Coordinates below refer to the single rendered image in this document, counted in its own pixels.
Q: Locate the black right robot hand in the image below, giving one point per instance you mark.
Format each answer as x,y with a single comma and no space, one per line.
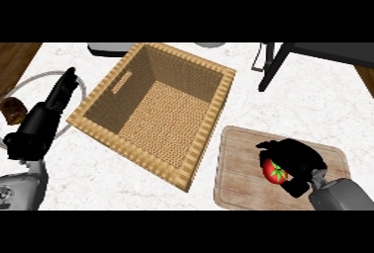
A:
298,158

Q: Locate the red tomato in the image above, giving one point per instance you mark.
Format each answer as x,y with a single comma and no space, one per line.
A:
274,172

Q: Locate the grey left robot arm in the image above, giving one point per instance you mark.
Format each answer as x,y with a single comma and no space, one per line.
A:
23,189

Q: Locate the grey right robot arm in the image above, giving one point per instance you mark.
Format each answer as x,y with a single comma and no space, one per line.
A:
341,192

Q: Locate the wooden cutting board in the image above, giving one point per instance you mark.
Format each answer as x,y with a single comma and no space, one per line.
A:
243,178

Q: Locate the wicker basket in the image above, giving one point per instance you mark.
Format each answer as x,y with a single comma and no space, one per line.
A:
160,112

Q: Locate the dark grey open door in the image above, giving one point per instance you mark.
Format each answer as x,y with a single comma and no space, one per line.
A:
317,54

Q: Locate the grey round object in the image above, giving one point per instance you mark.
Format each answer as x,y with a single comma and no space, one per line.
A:
211,44

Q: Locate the white round plate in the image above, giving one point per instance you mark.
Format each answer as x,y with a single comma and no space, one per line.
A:
78,82

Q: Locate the grey flat appliance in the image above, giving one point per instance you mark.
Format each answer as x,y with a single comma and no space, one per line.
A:
110,49

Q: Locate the brown bread piece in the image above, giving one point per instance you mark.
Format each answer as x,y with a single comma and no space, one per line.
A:
14,110

